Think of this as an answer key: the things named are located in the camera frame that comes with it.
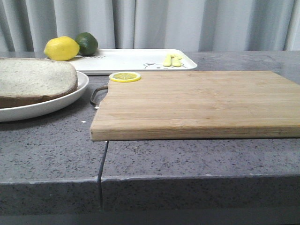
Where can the white bread slice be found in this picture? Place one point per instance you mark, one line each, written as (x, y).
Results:
(26, 81)

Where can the white round plate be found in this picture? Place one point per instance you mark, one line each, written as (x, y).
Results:
(39, 109)

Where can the white rectangular tray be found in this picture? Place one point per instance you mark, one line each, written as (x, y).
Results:
(108, 61)

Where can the yellow lemon slice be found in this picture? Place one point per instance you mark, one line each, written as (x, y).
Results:
(125, 77)

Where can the green lime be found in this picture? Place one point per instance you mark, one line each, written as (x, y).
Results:
(87, 43)

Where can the yellow whole lemon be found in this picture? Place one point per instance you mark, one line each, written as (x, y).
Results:
(61, 48)

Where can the wooden cutting board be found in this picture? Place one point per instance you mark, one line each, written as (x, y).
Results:
(199, 104)

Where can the grey curtain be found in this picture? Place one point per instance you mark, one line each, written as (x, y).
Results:
(188, 25)

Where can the left yellow utensil handle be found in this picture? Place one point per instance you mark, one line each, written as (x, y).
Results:
(168, 60)

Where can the metal cutting board handle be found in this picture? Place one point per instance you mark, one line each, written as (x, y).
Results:
(92, 98)

